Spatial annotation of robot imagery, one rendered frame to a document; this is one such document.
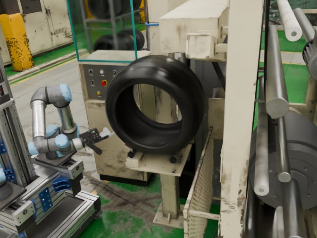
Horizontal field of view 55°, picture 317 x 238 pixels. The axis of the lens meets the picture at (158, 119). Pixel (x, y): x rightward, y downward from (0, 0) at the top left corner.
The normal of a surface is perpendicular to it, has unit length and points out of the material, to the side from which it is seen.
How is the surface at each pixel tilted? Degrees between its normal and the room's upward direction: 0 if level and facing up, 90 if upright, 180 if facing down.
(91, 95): 90
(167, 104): 90
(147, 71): 42
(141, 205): 0
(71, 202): 0
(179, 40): 90
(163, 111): 90
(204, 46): 72
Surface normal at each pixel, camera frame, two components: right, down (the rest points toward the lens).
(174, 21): -0.29, 0.45
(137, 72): -0.36, -0.36
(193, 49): -0.29, 0.15
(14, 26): 0.89, 0.16
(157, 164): -0.06, -0.89
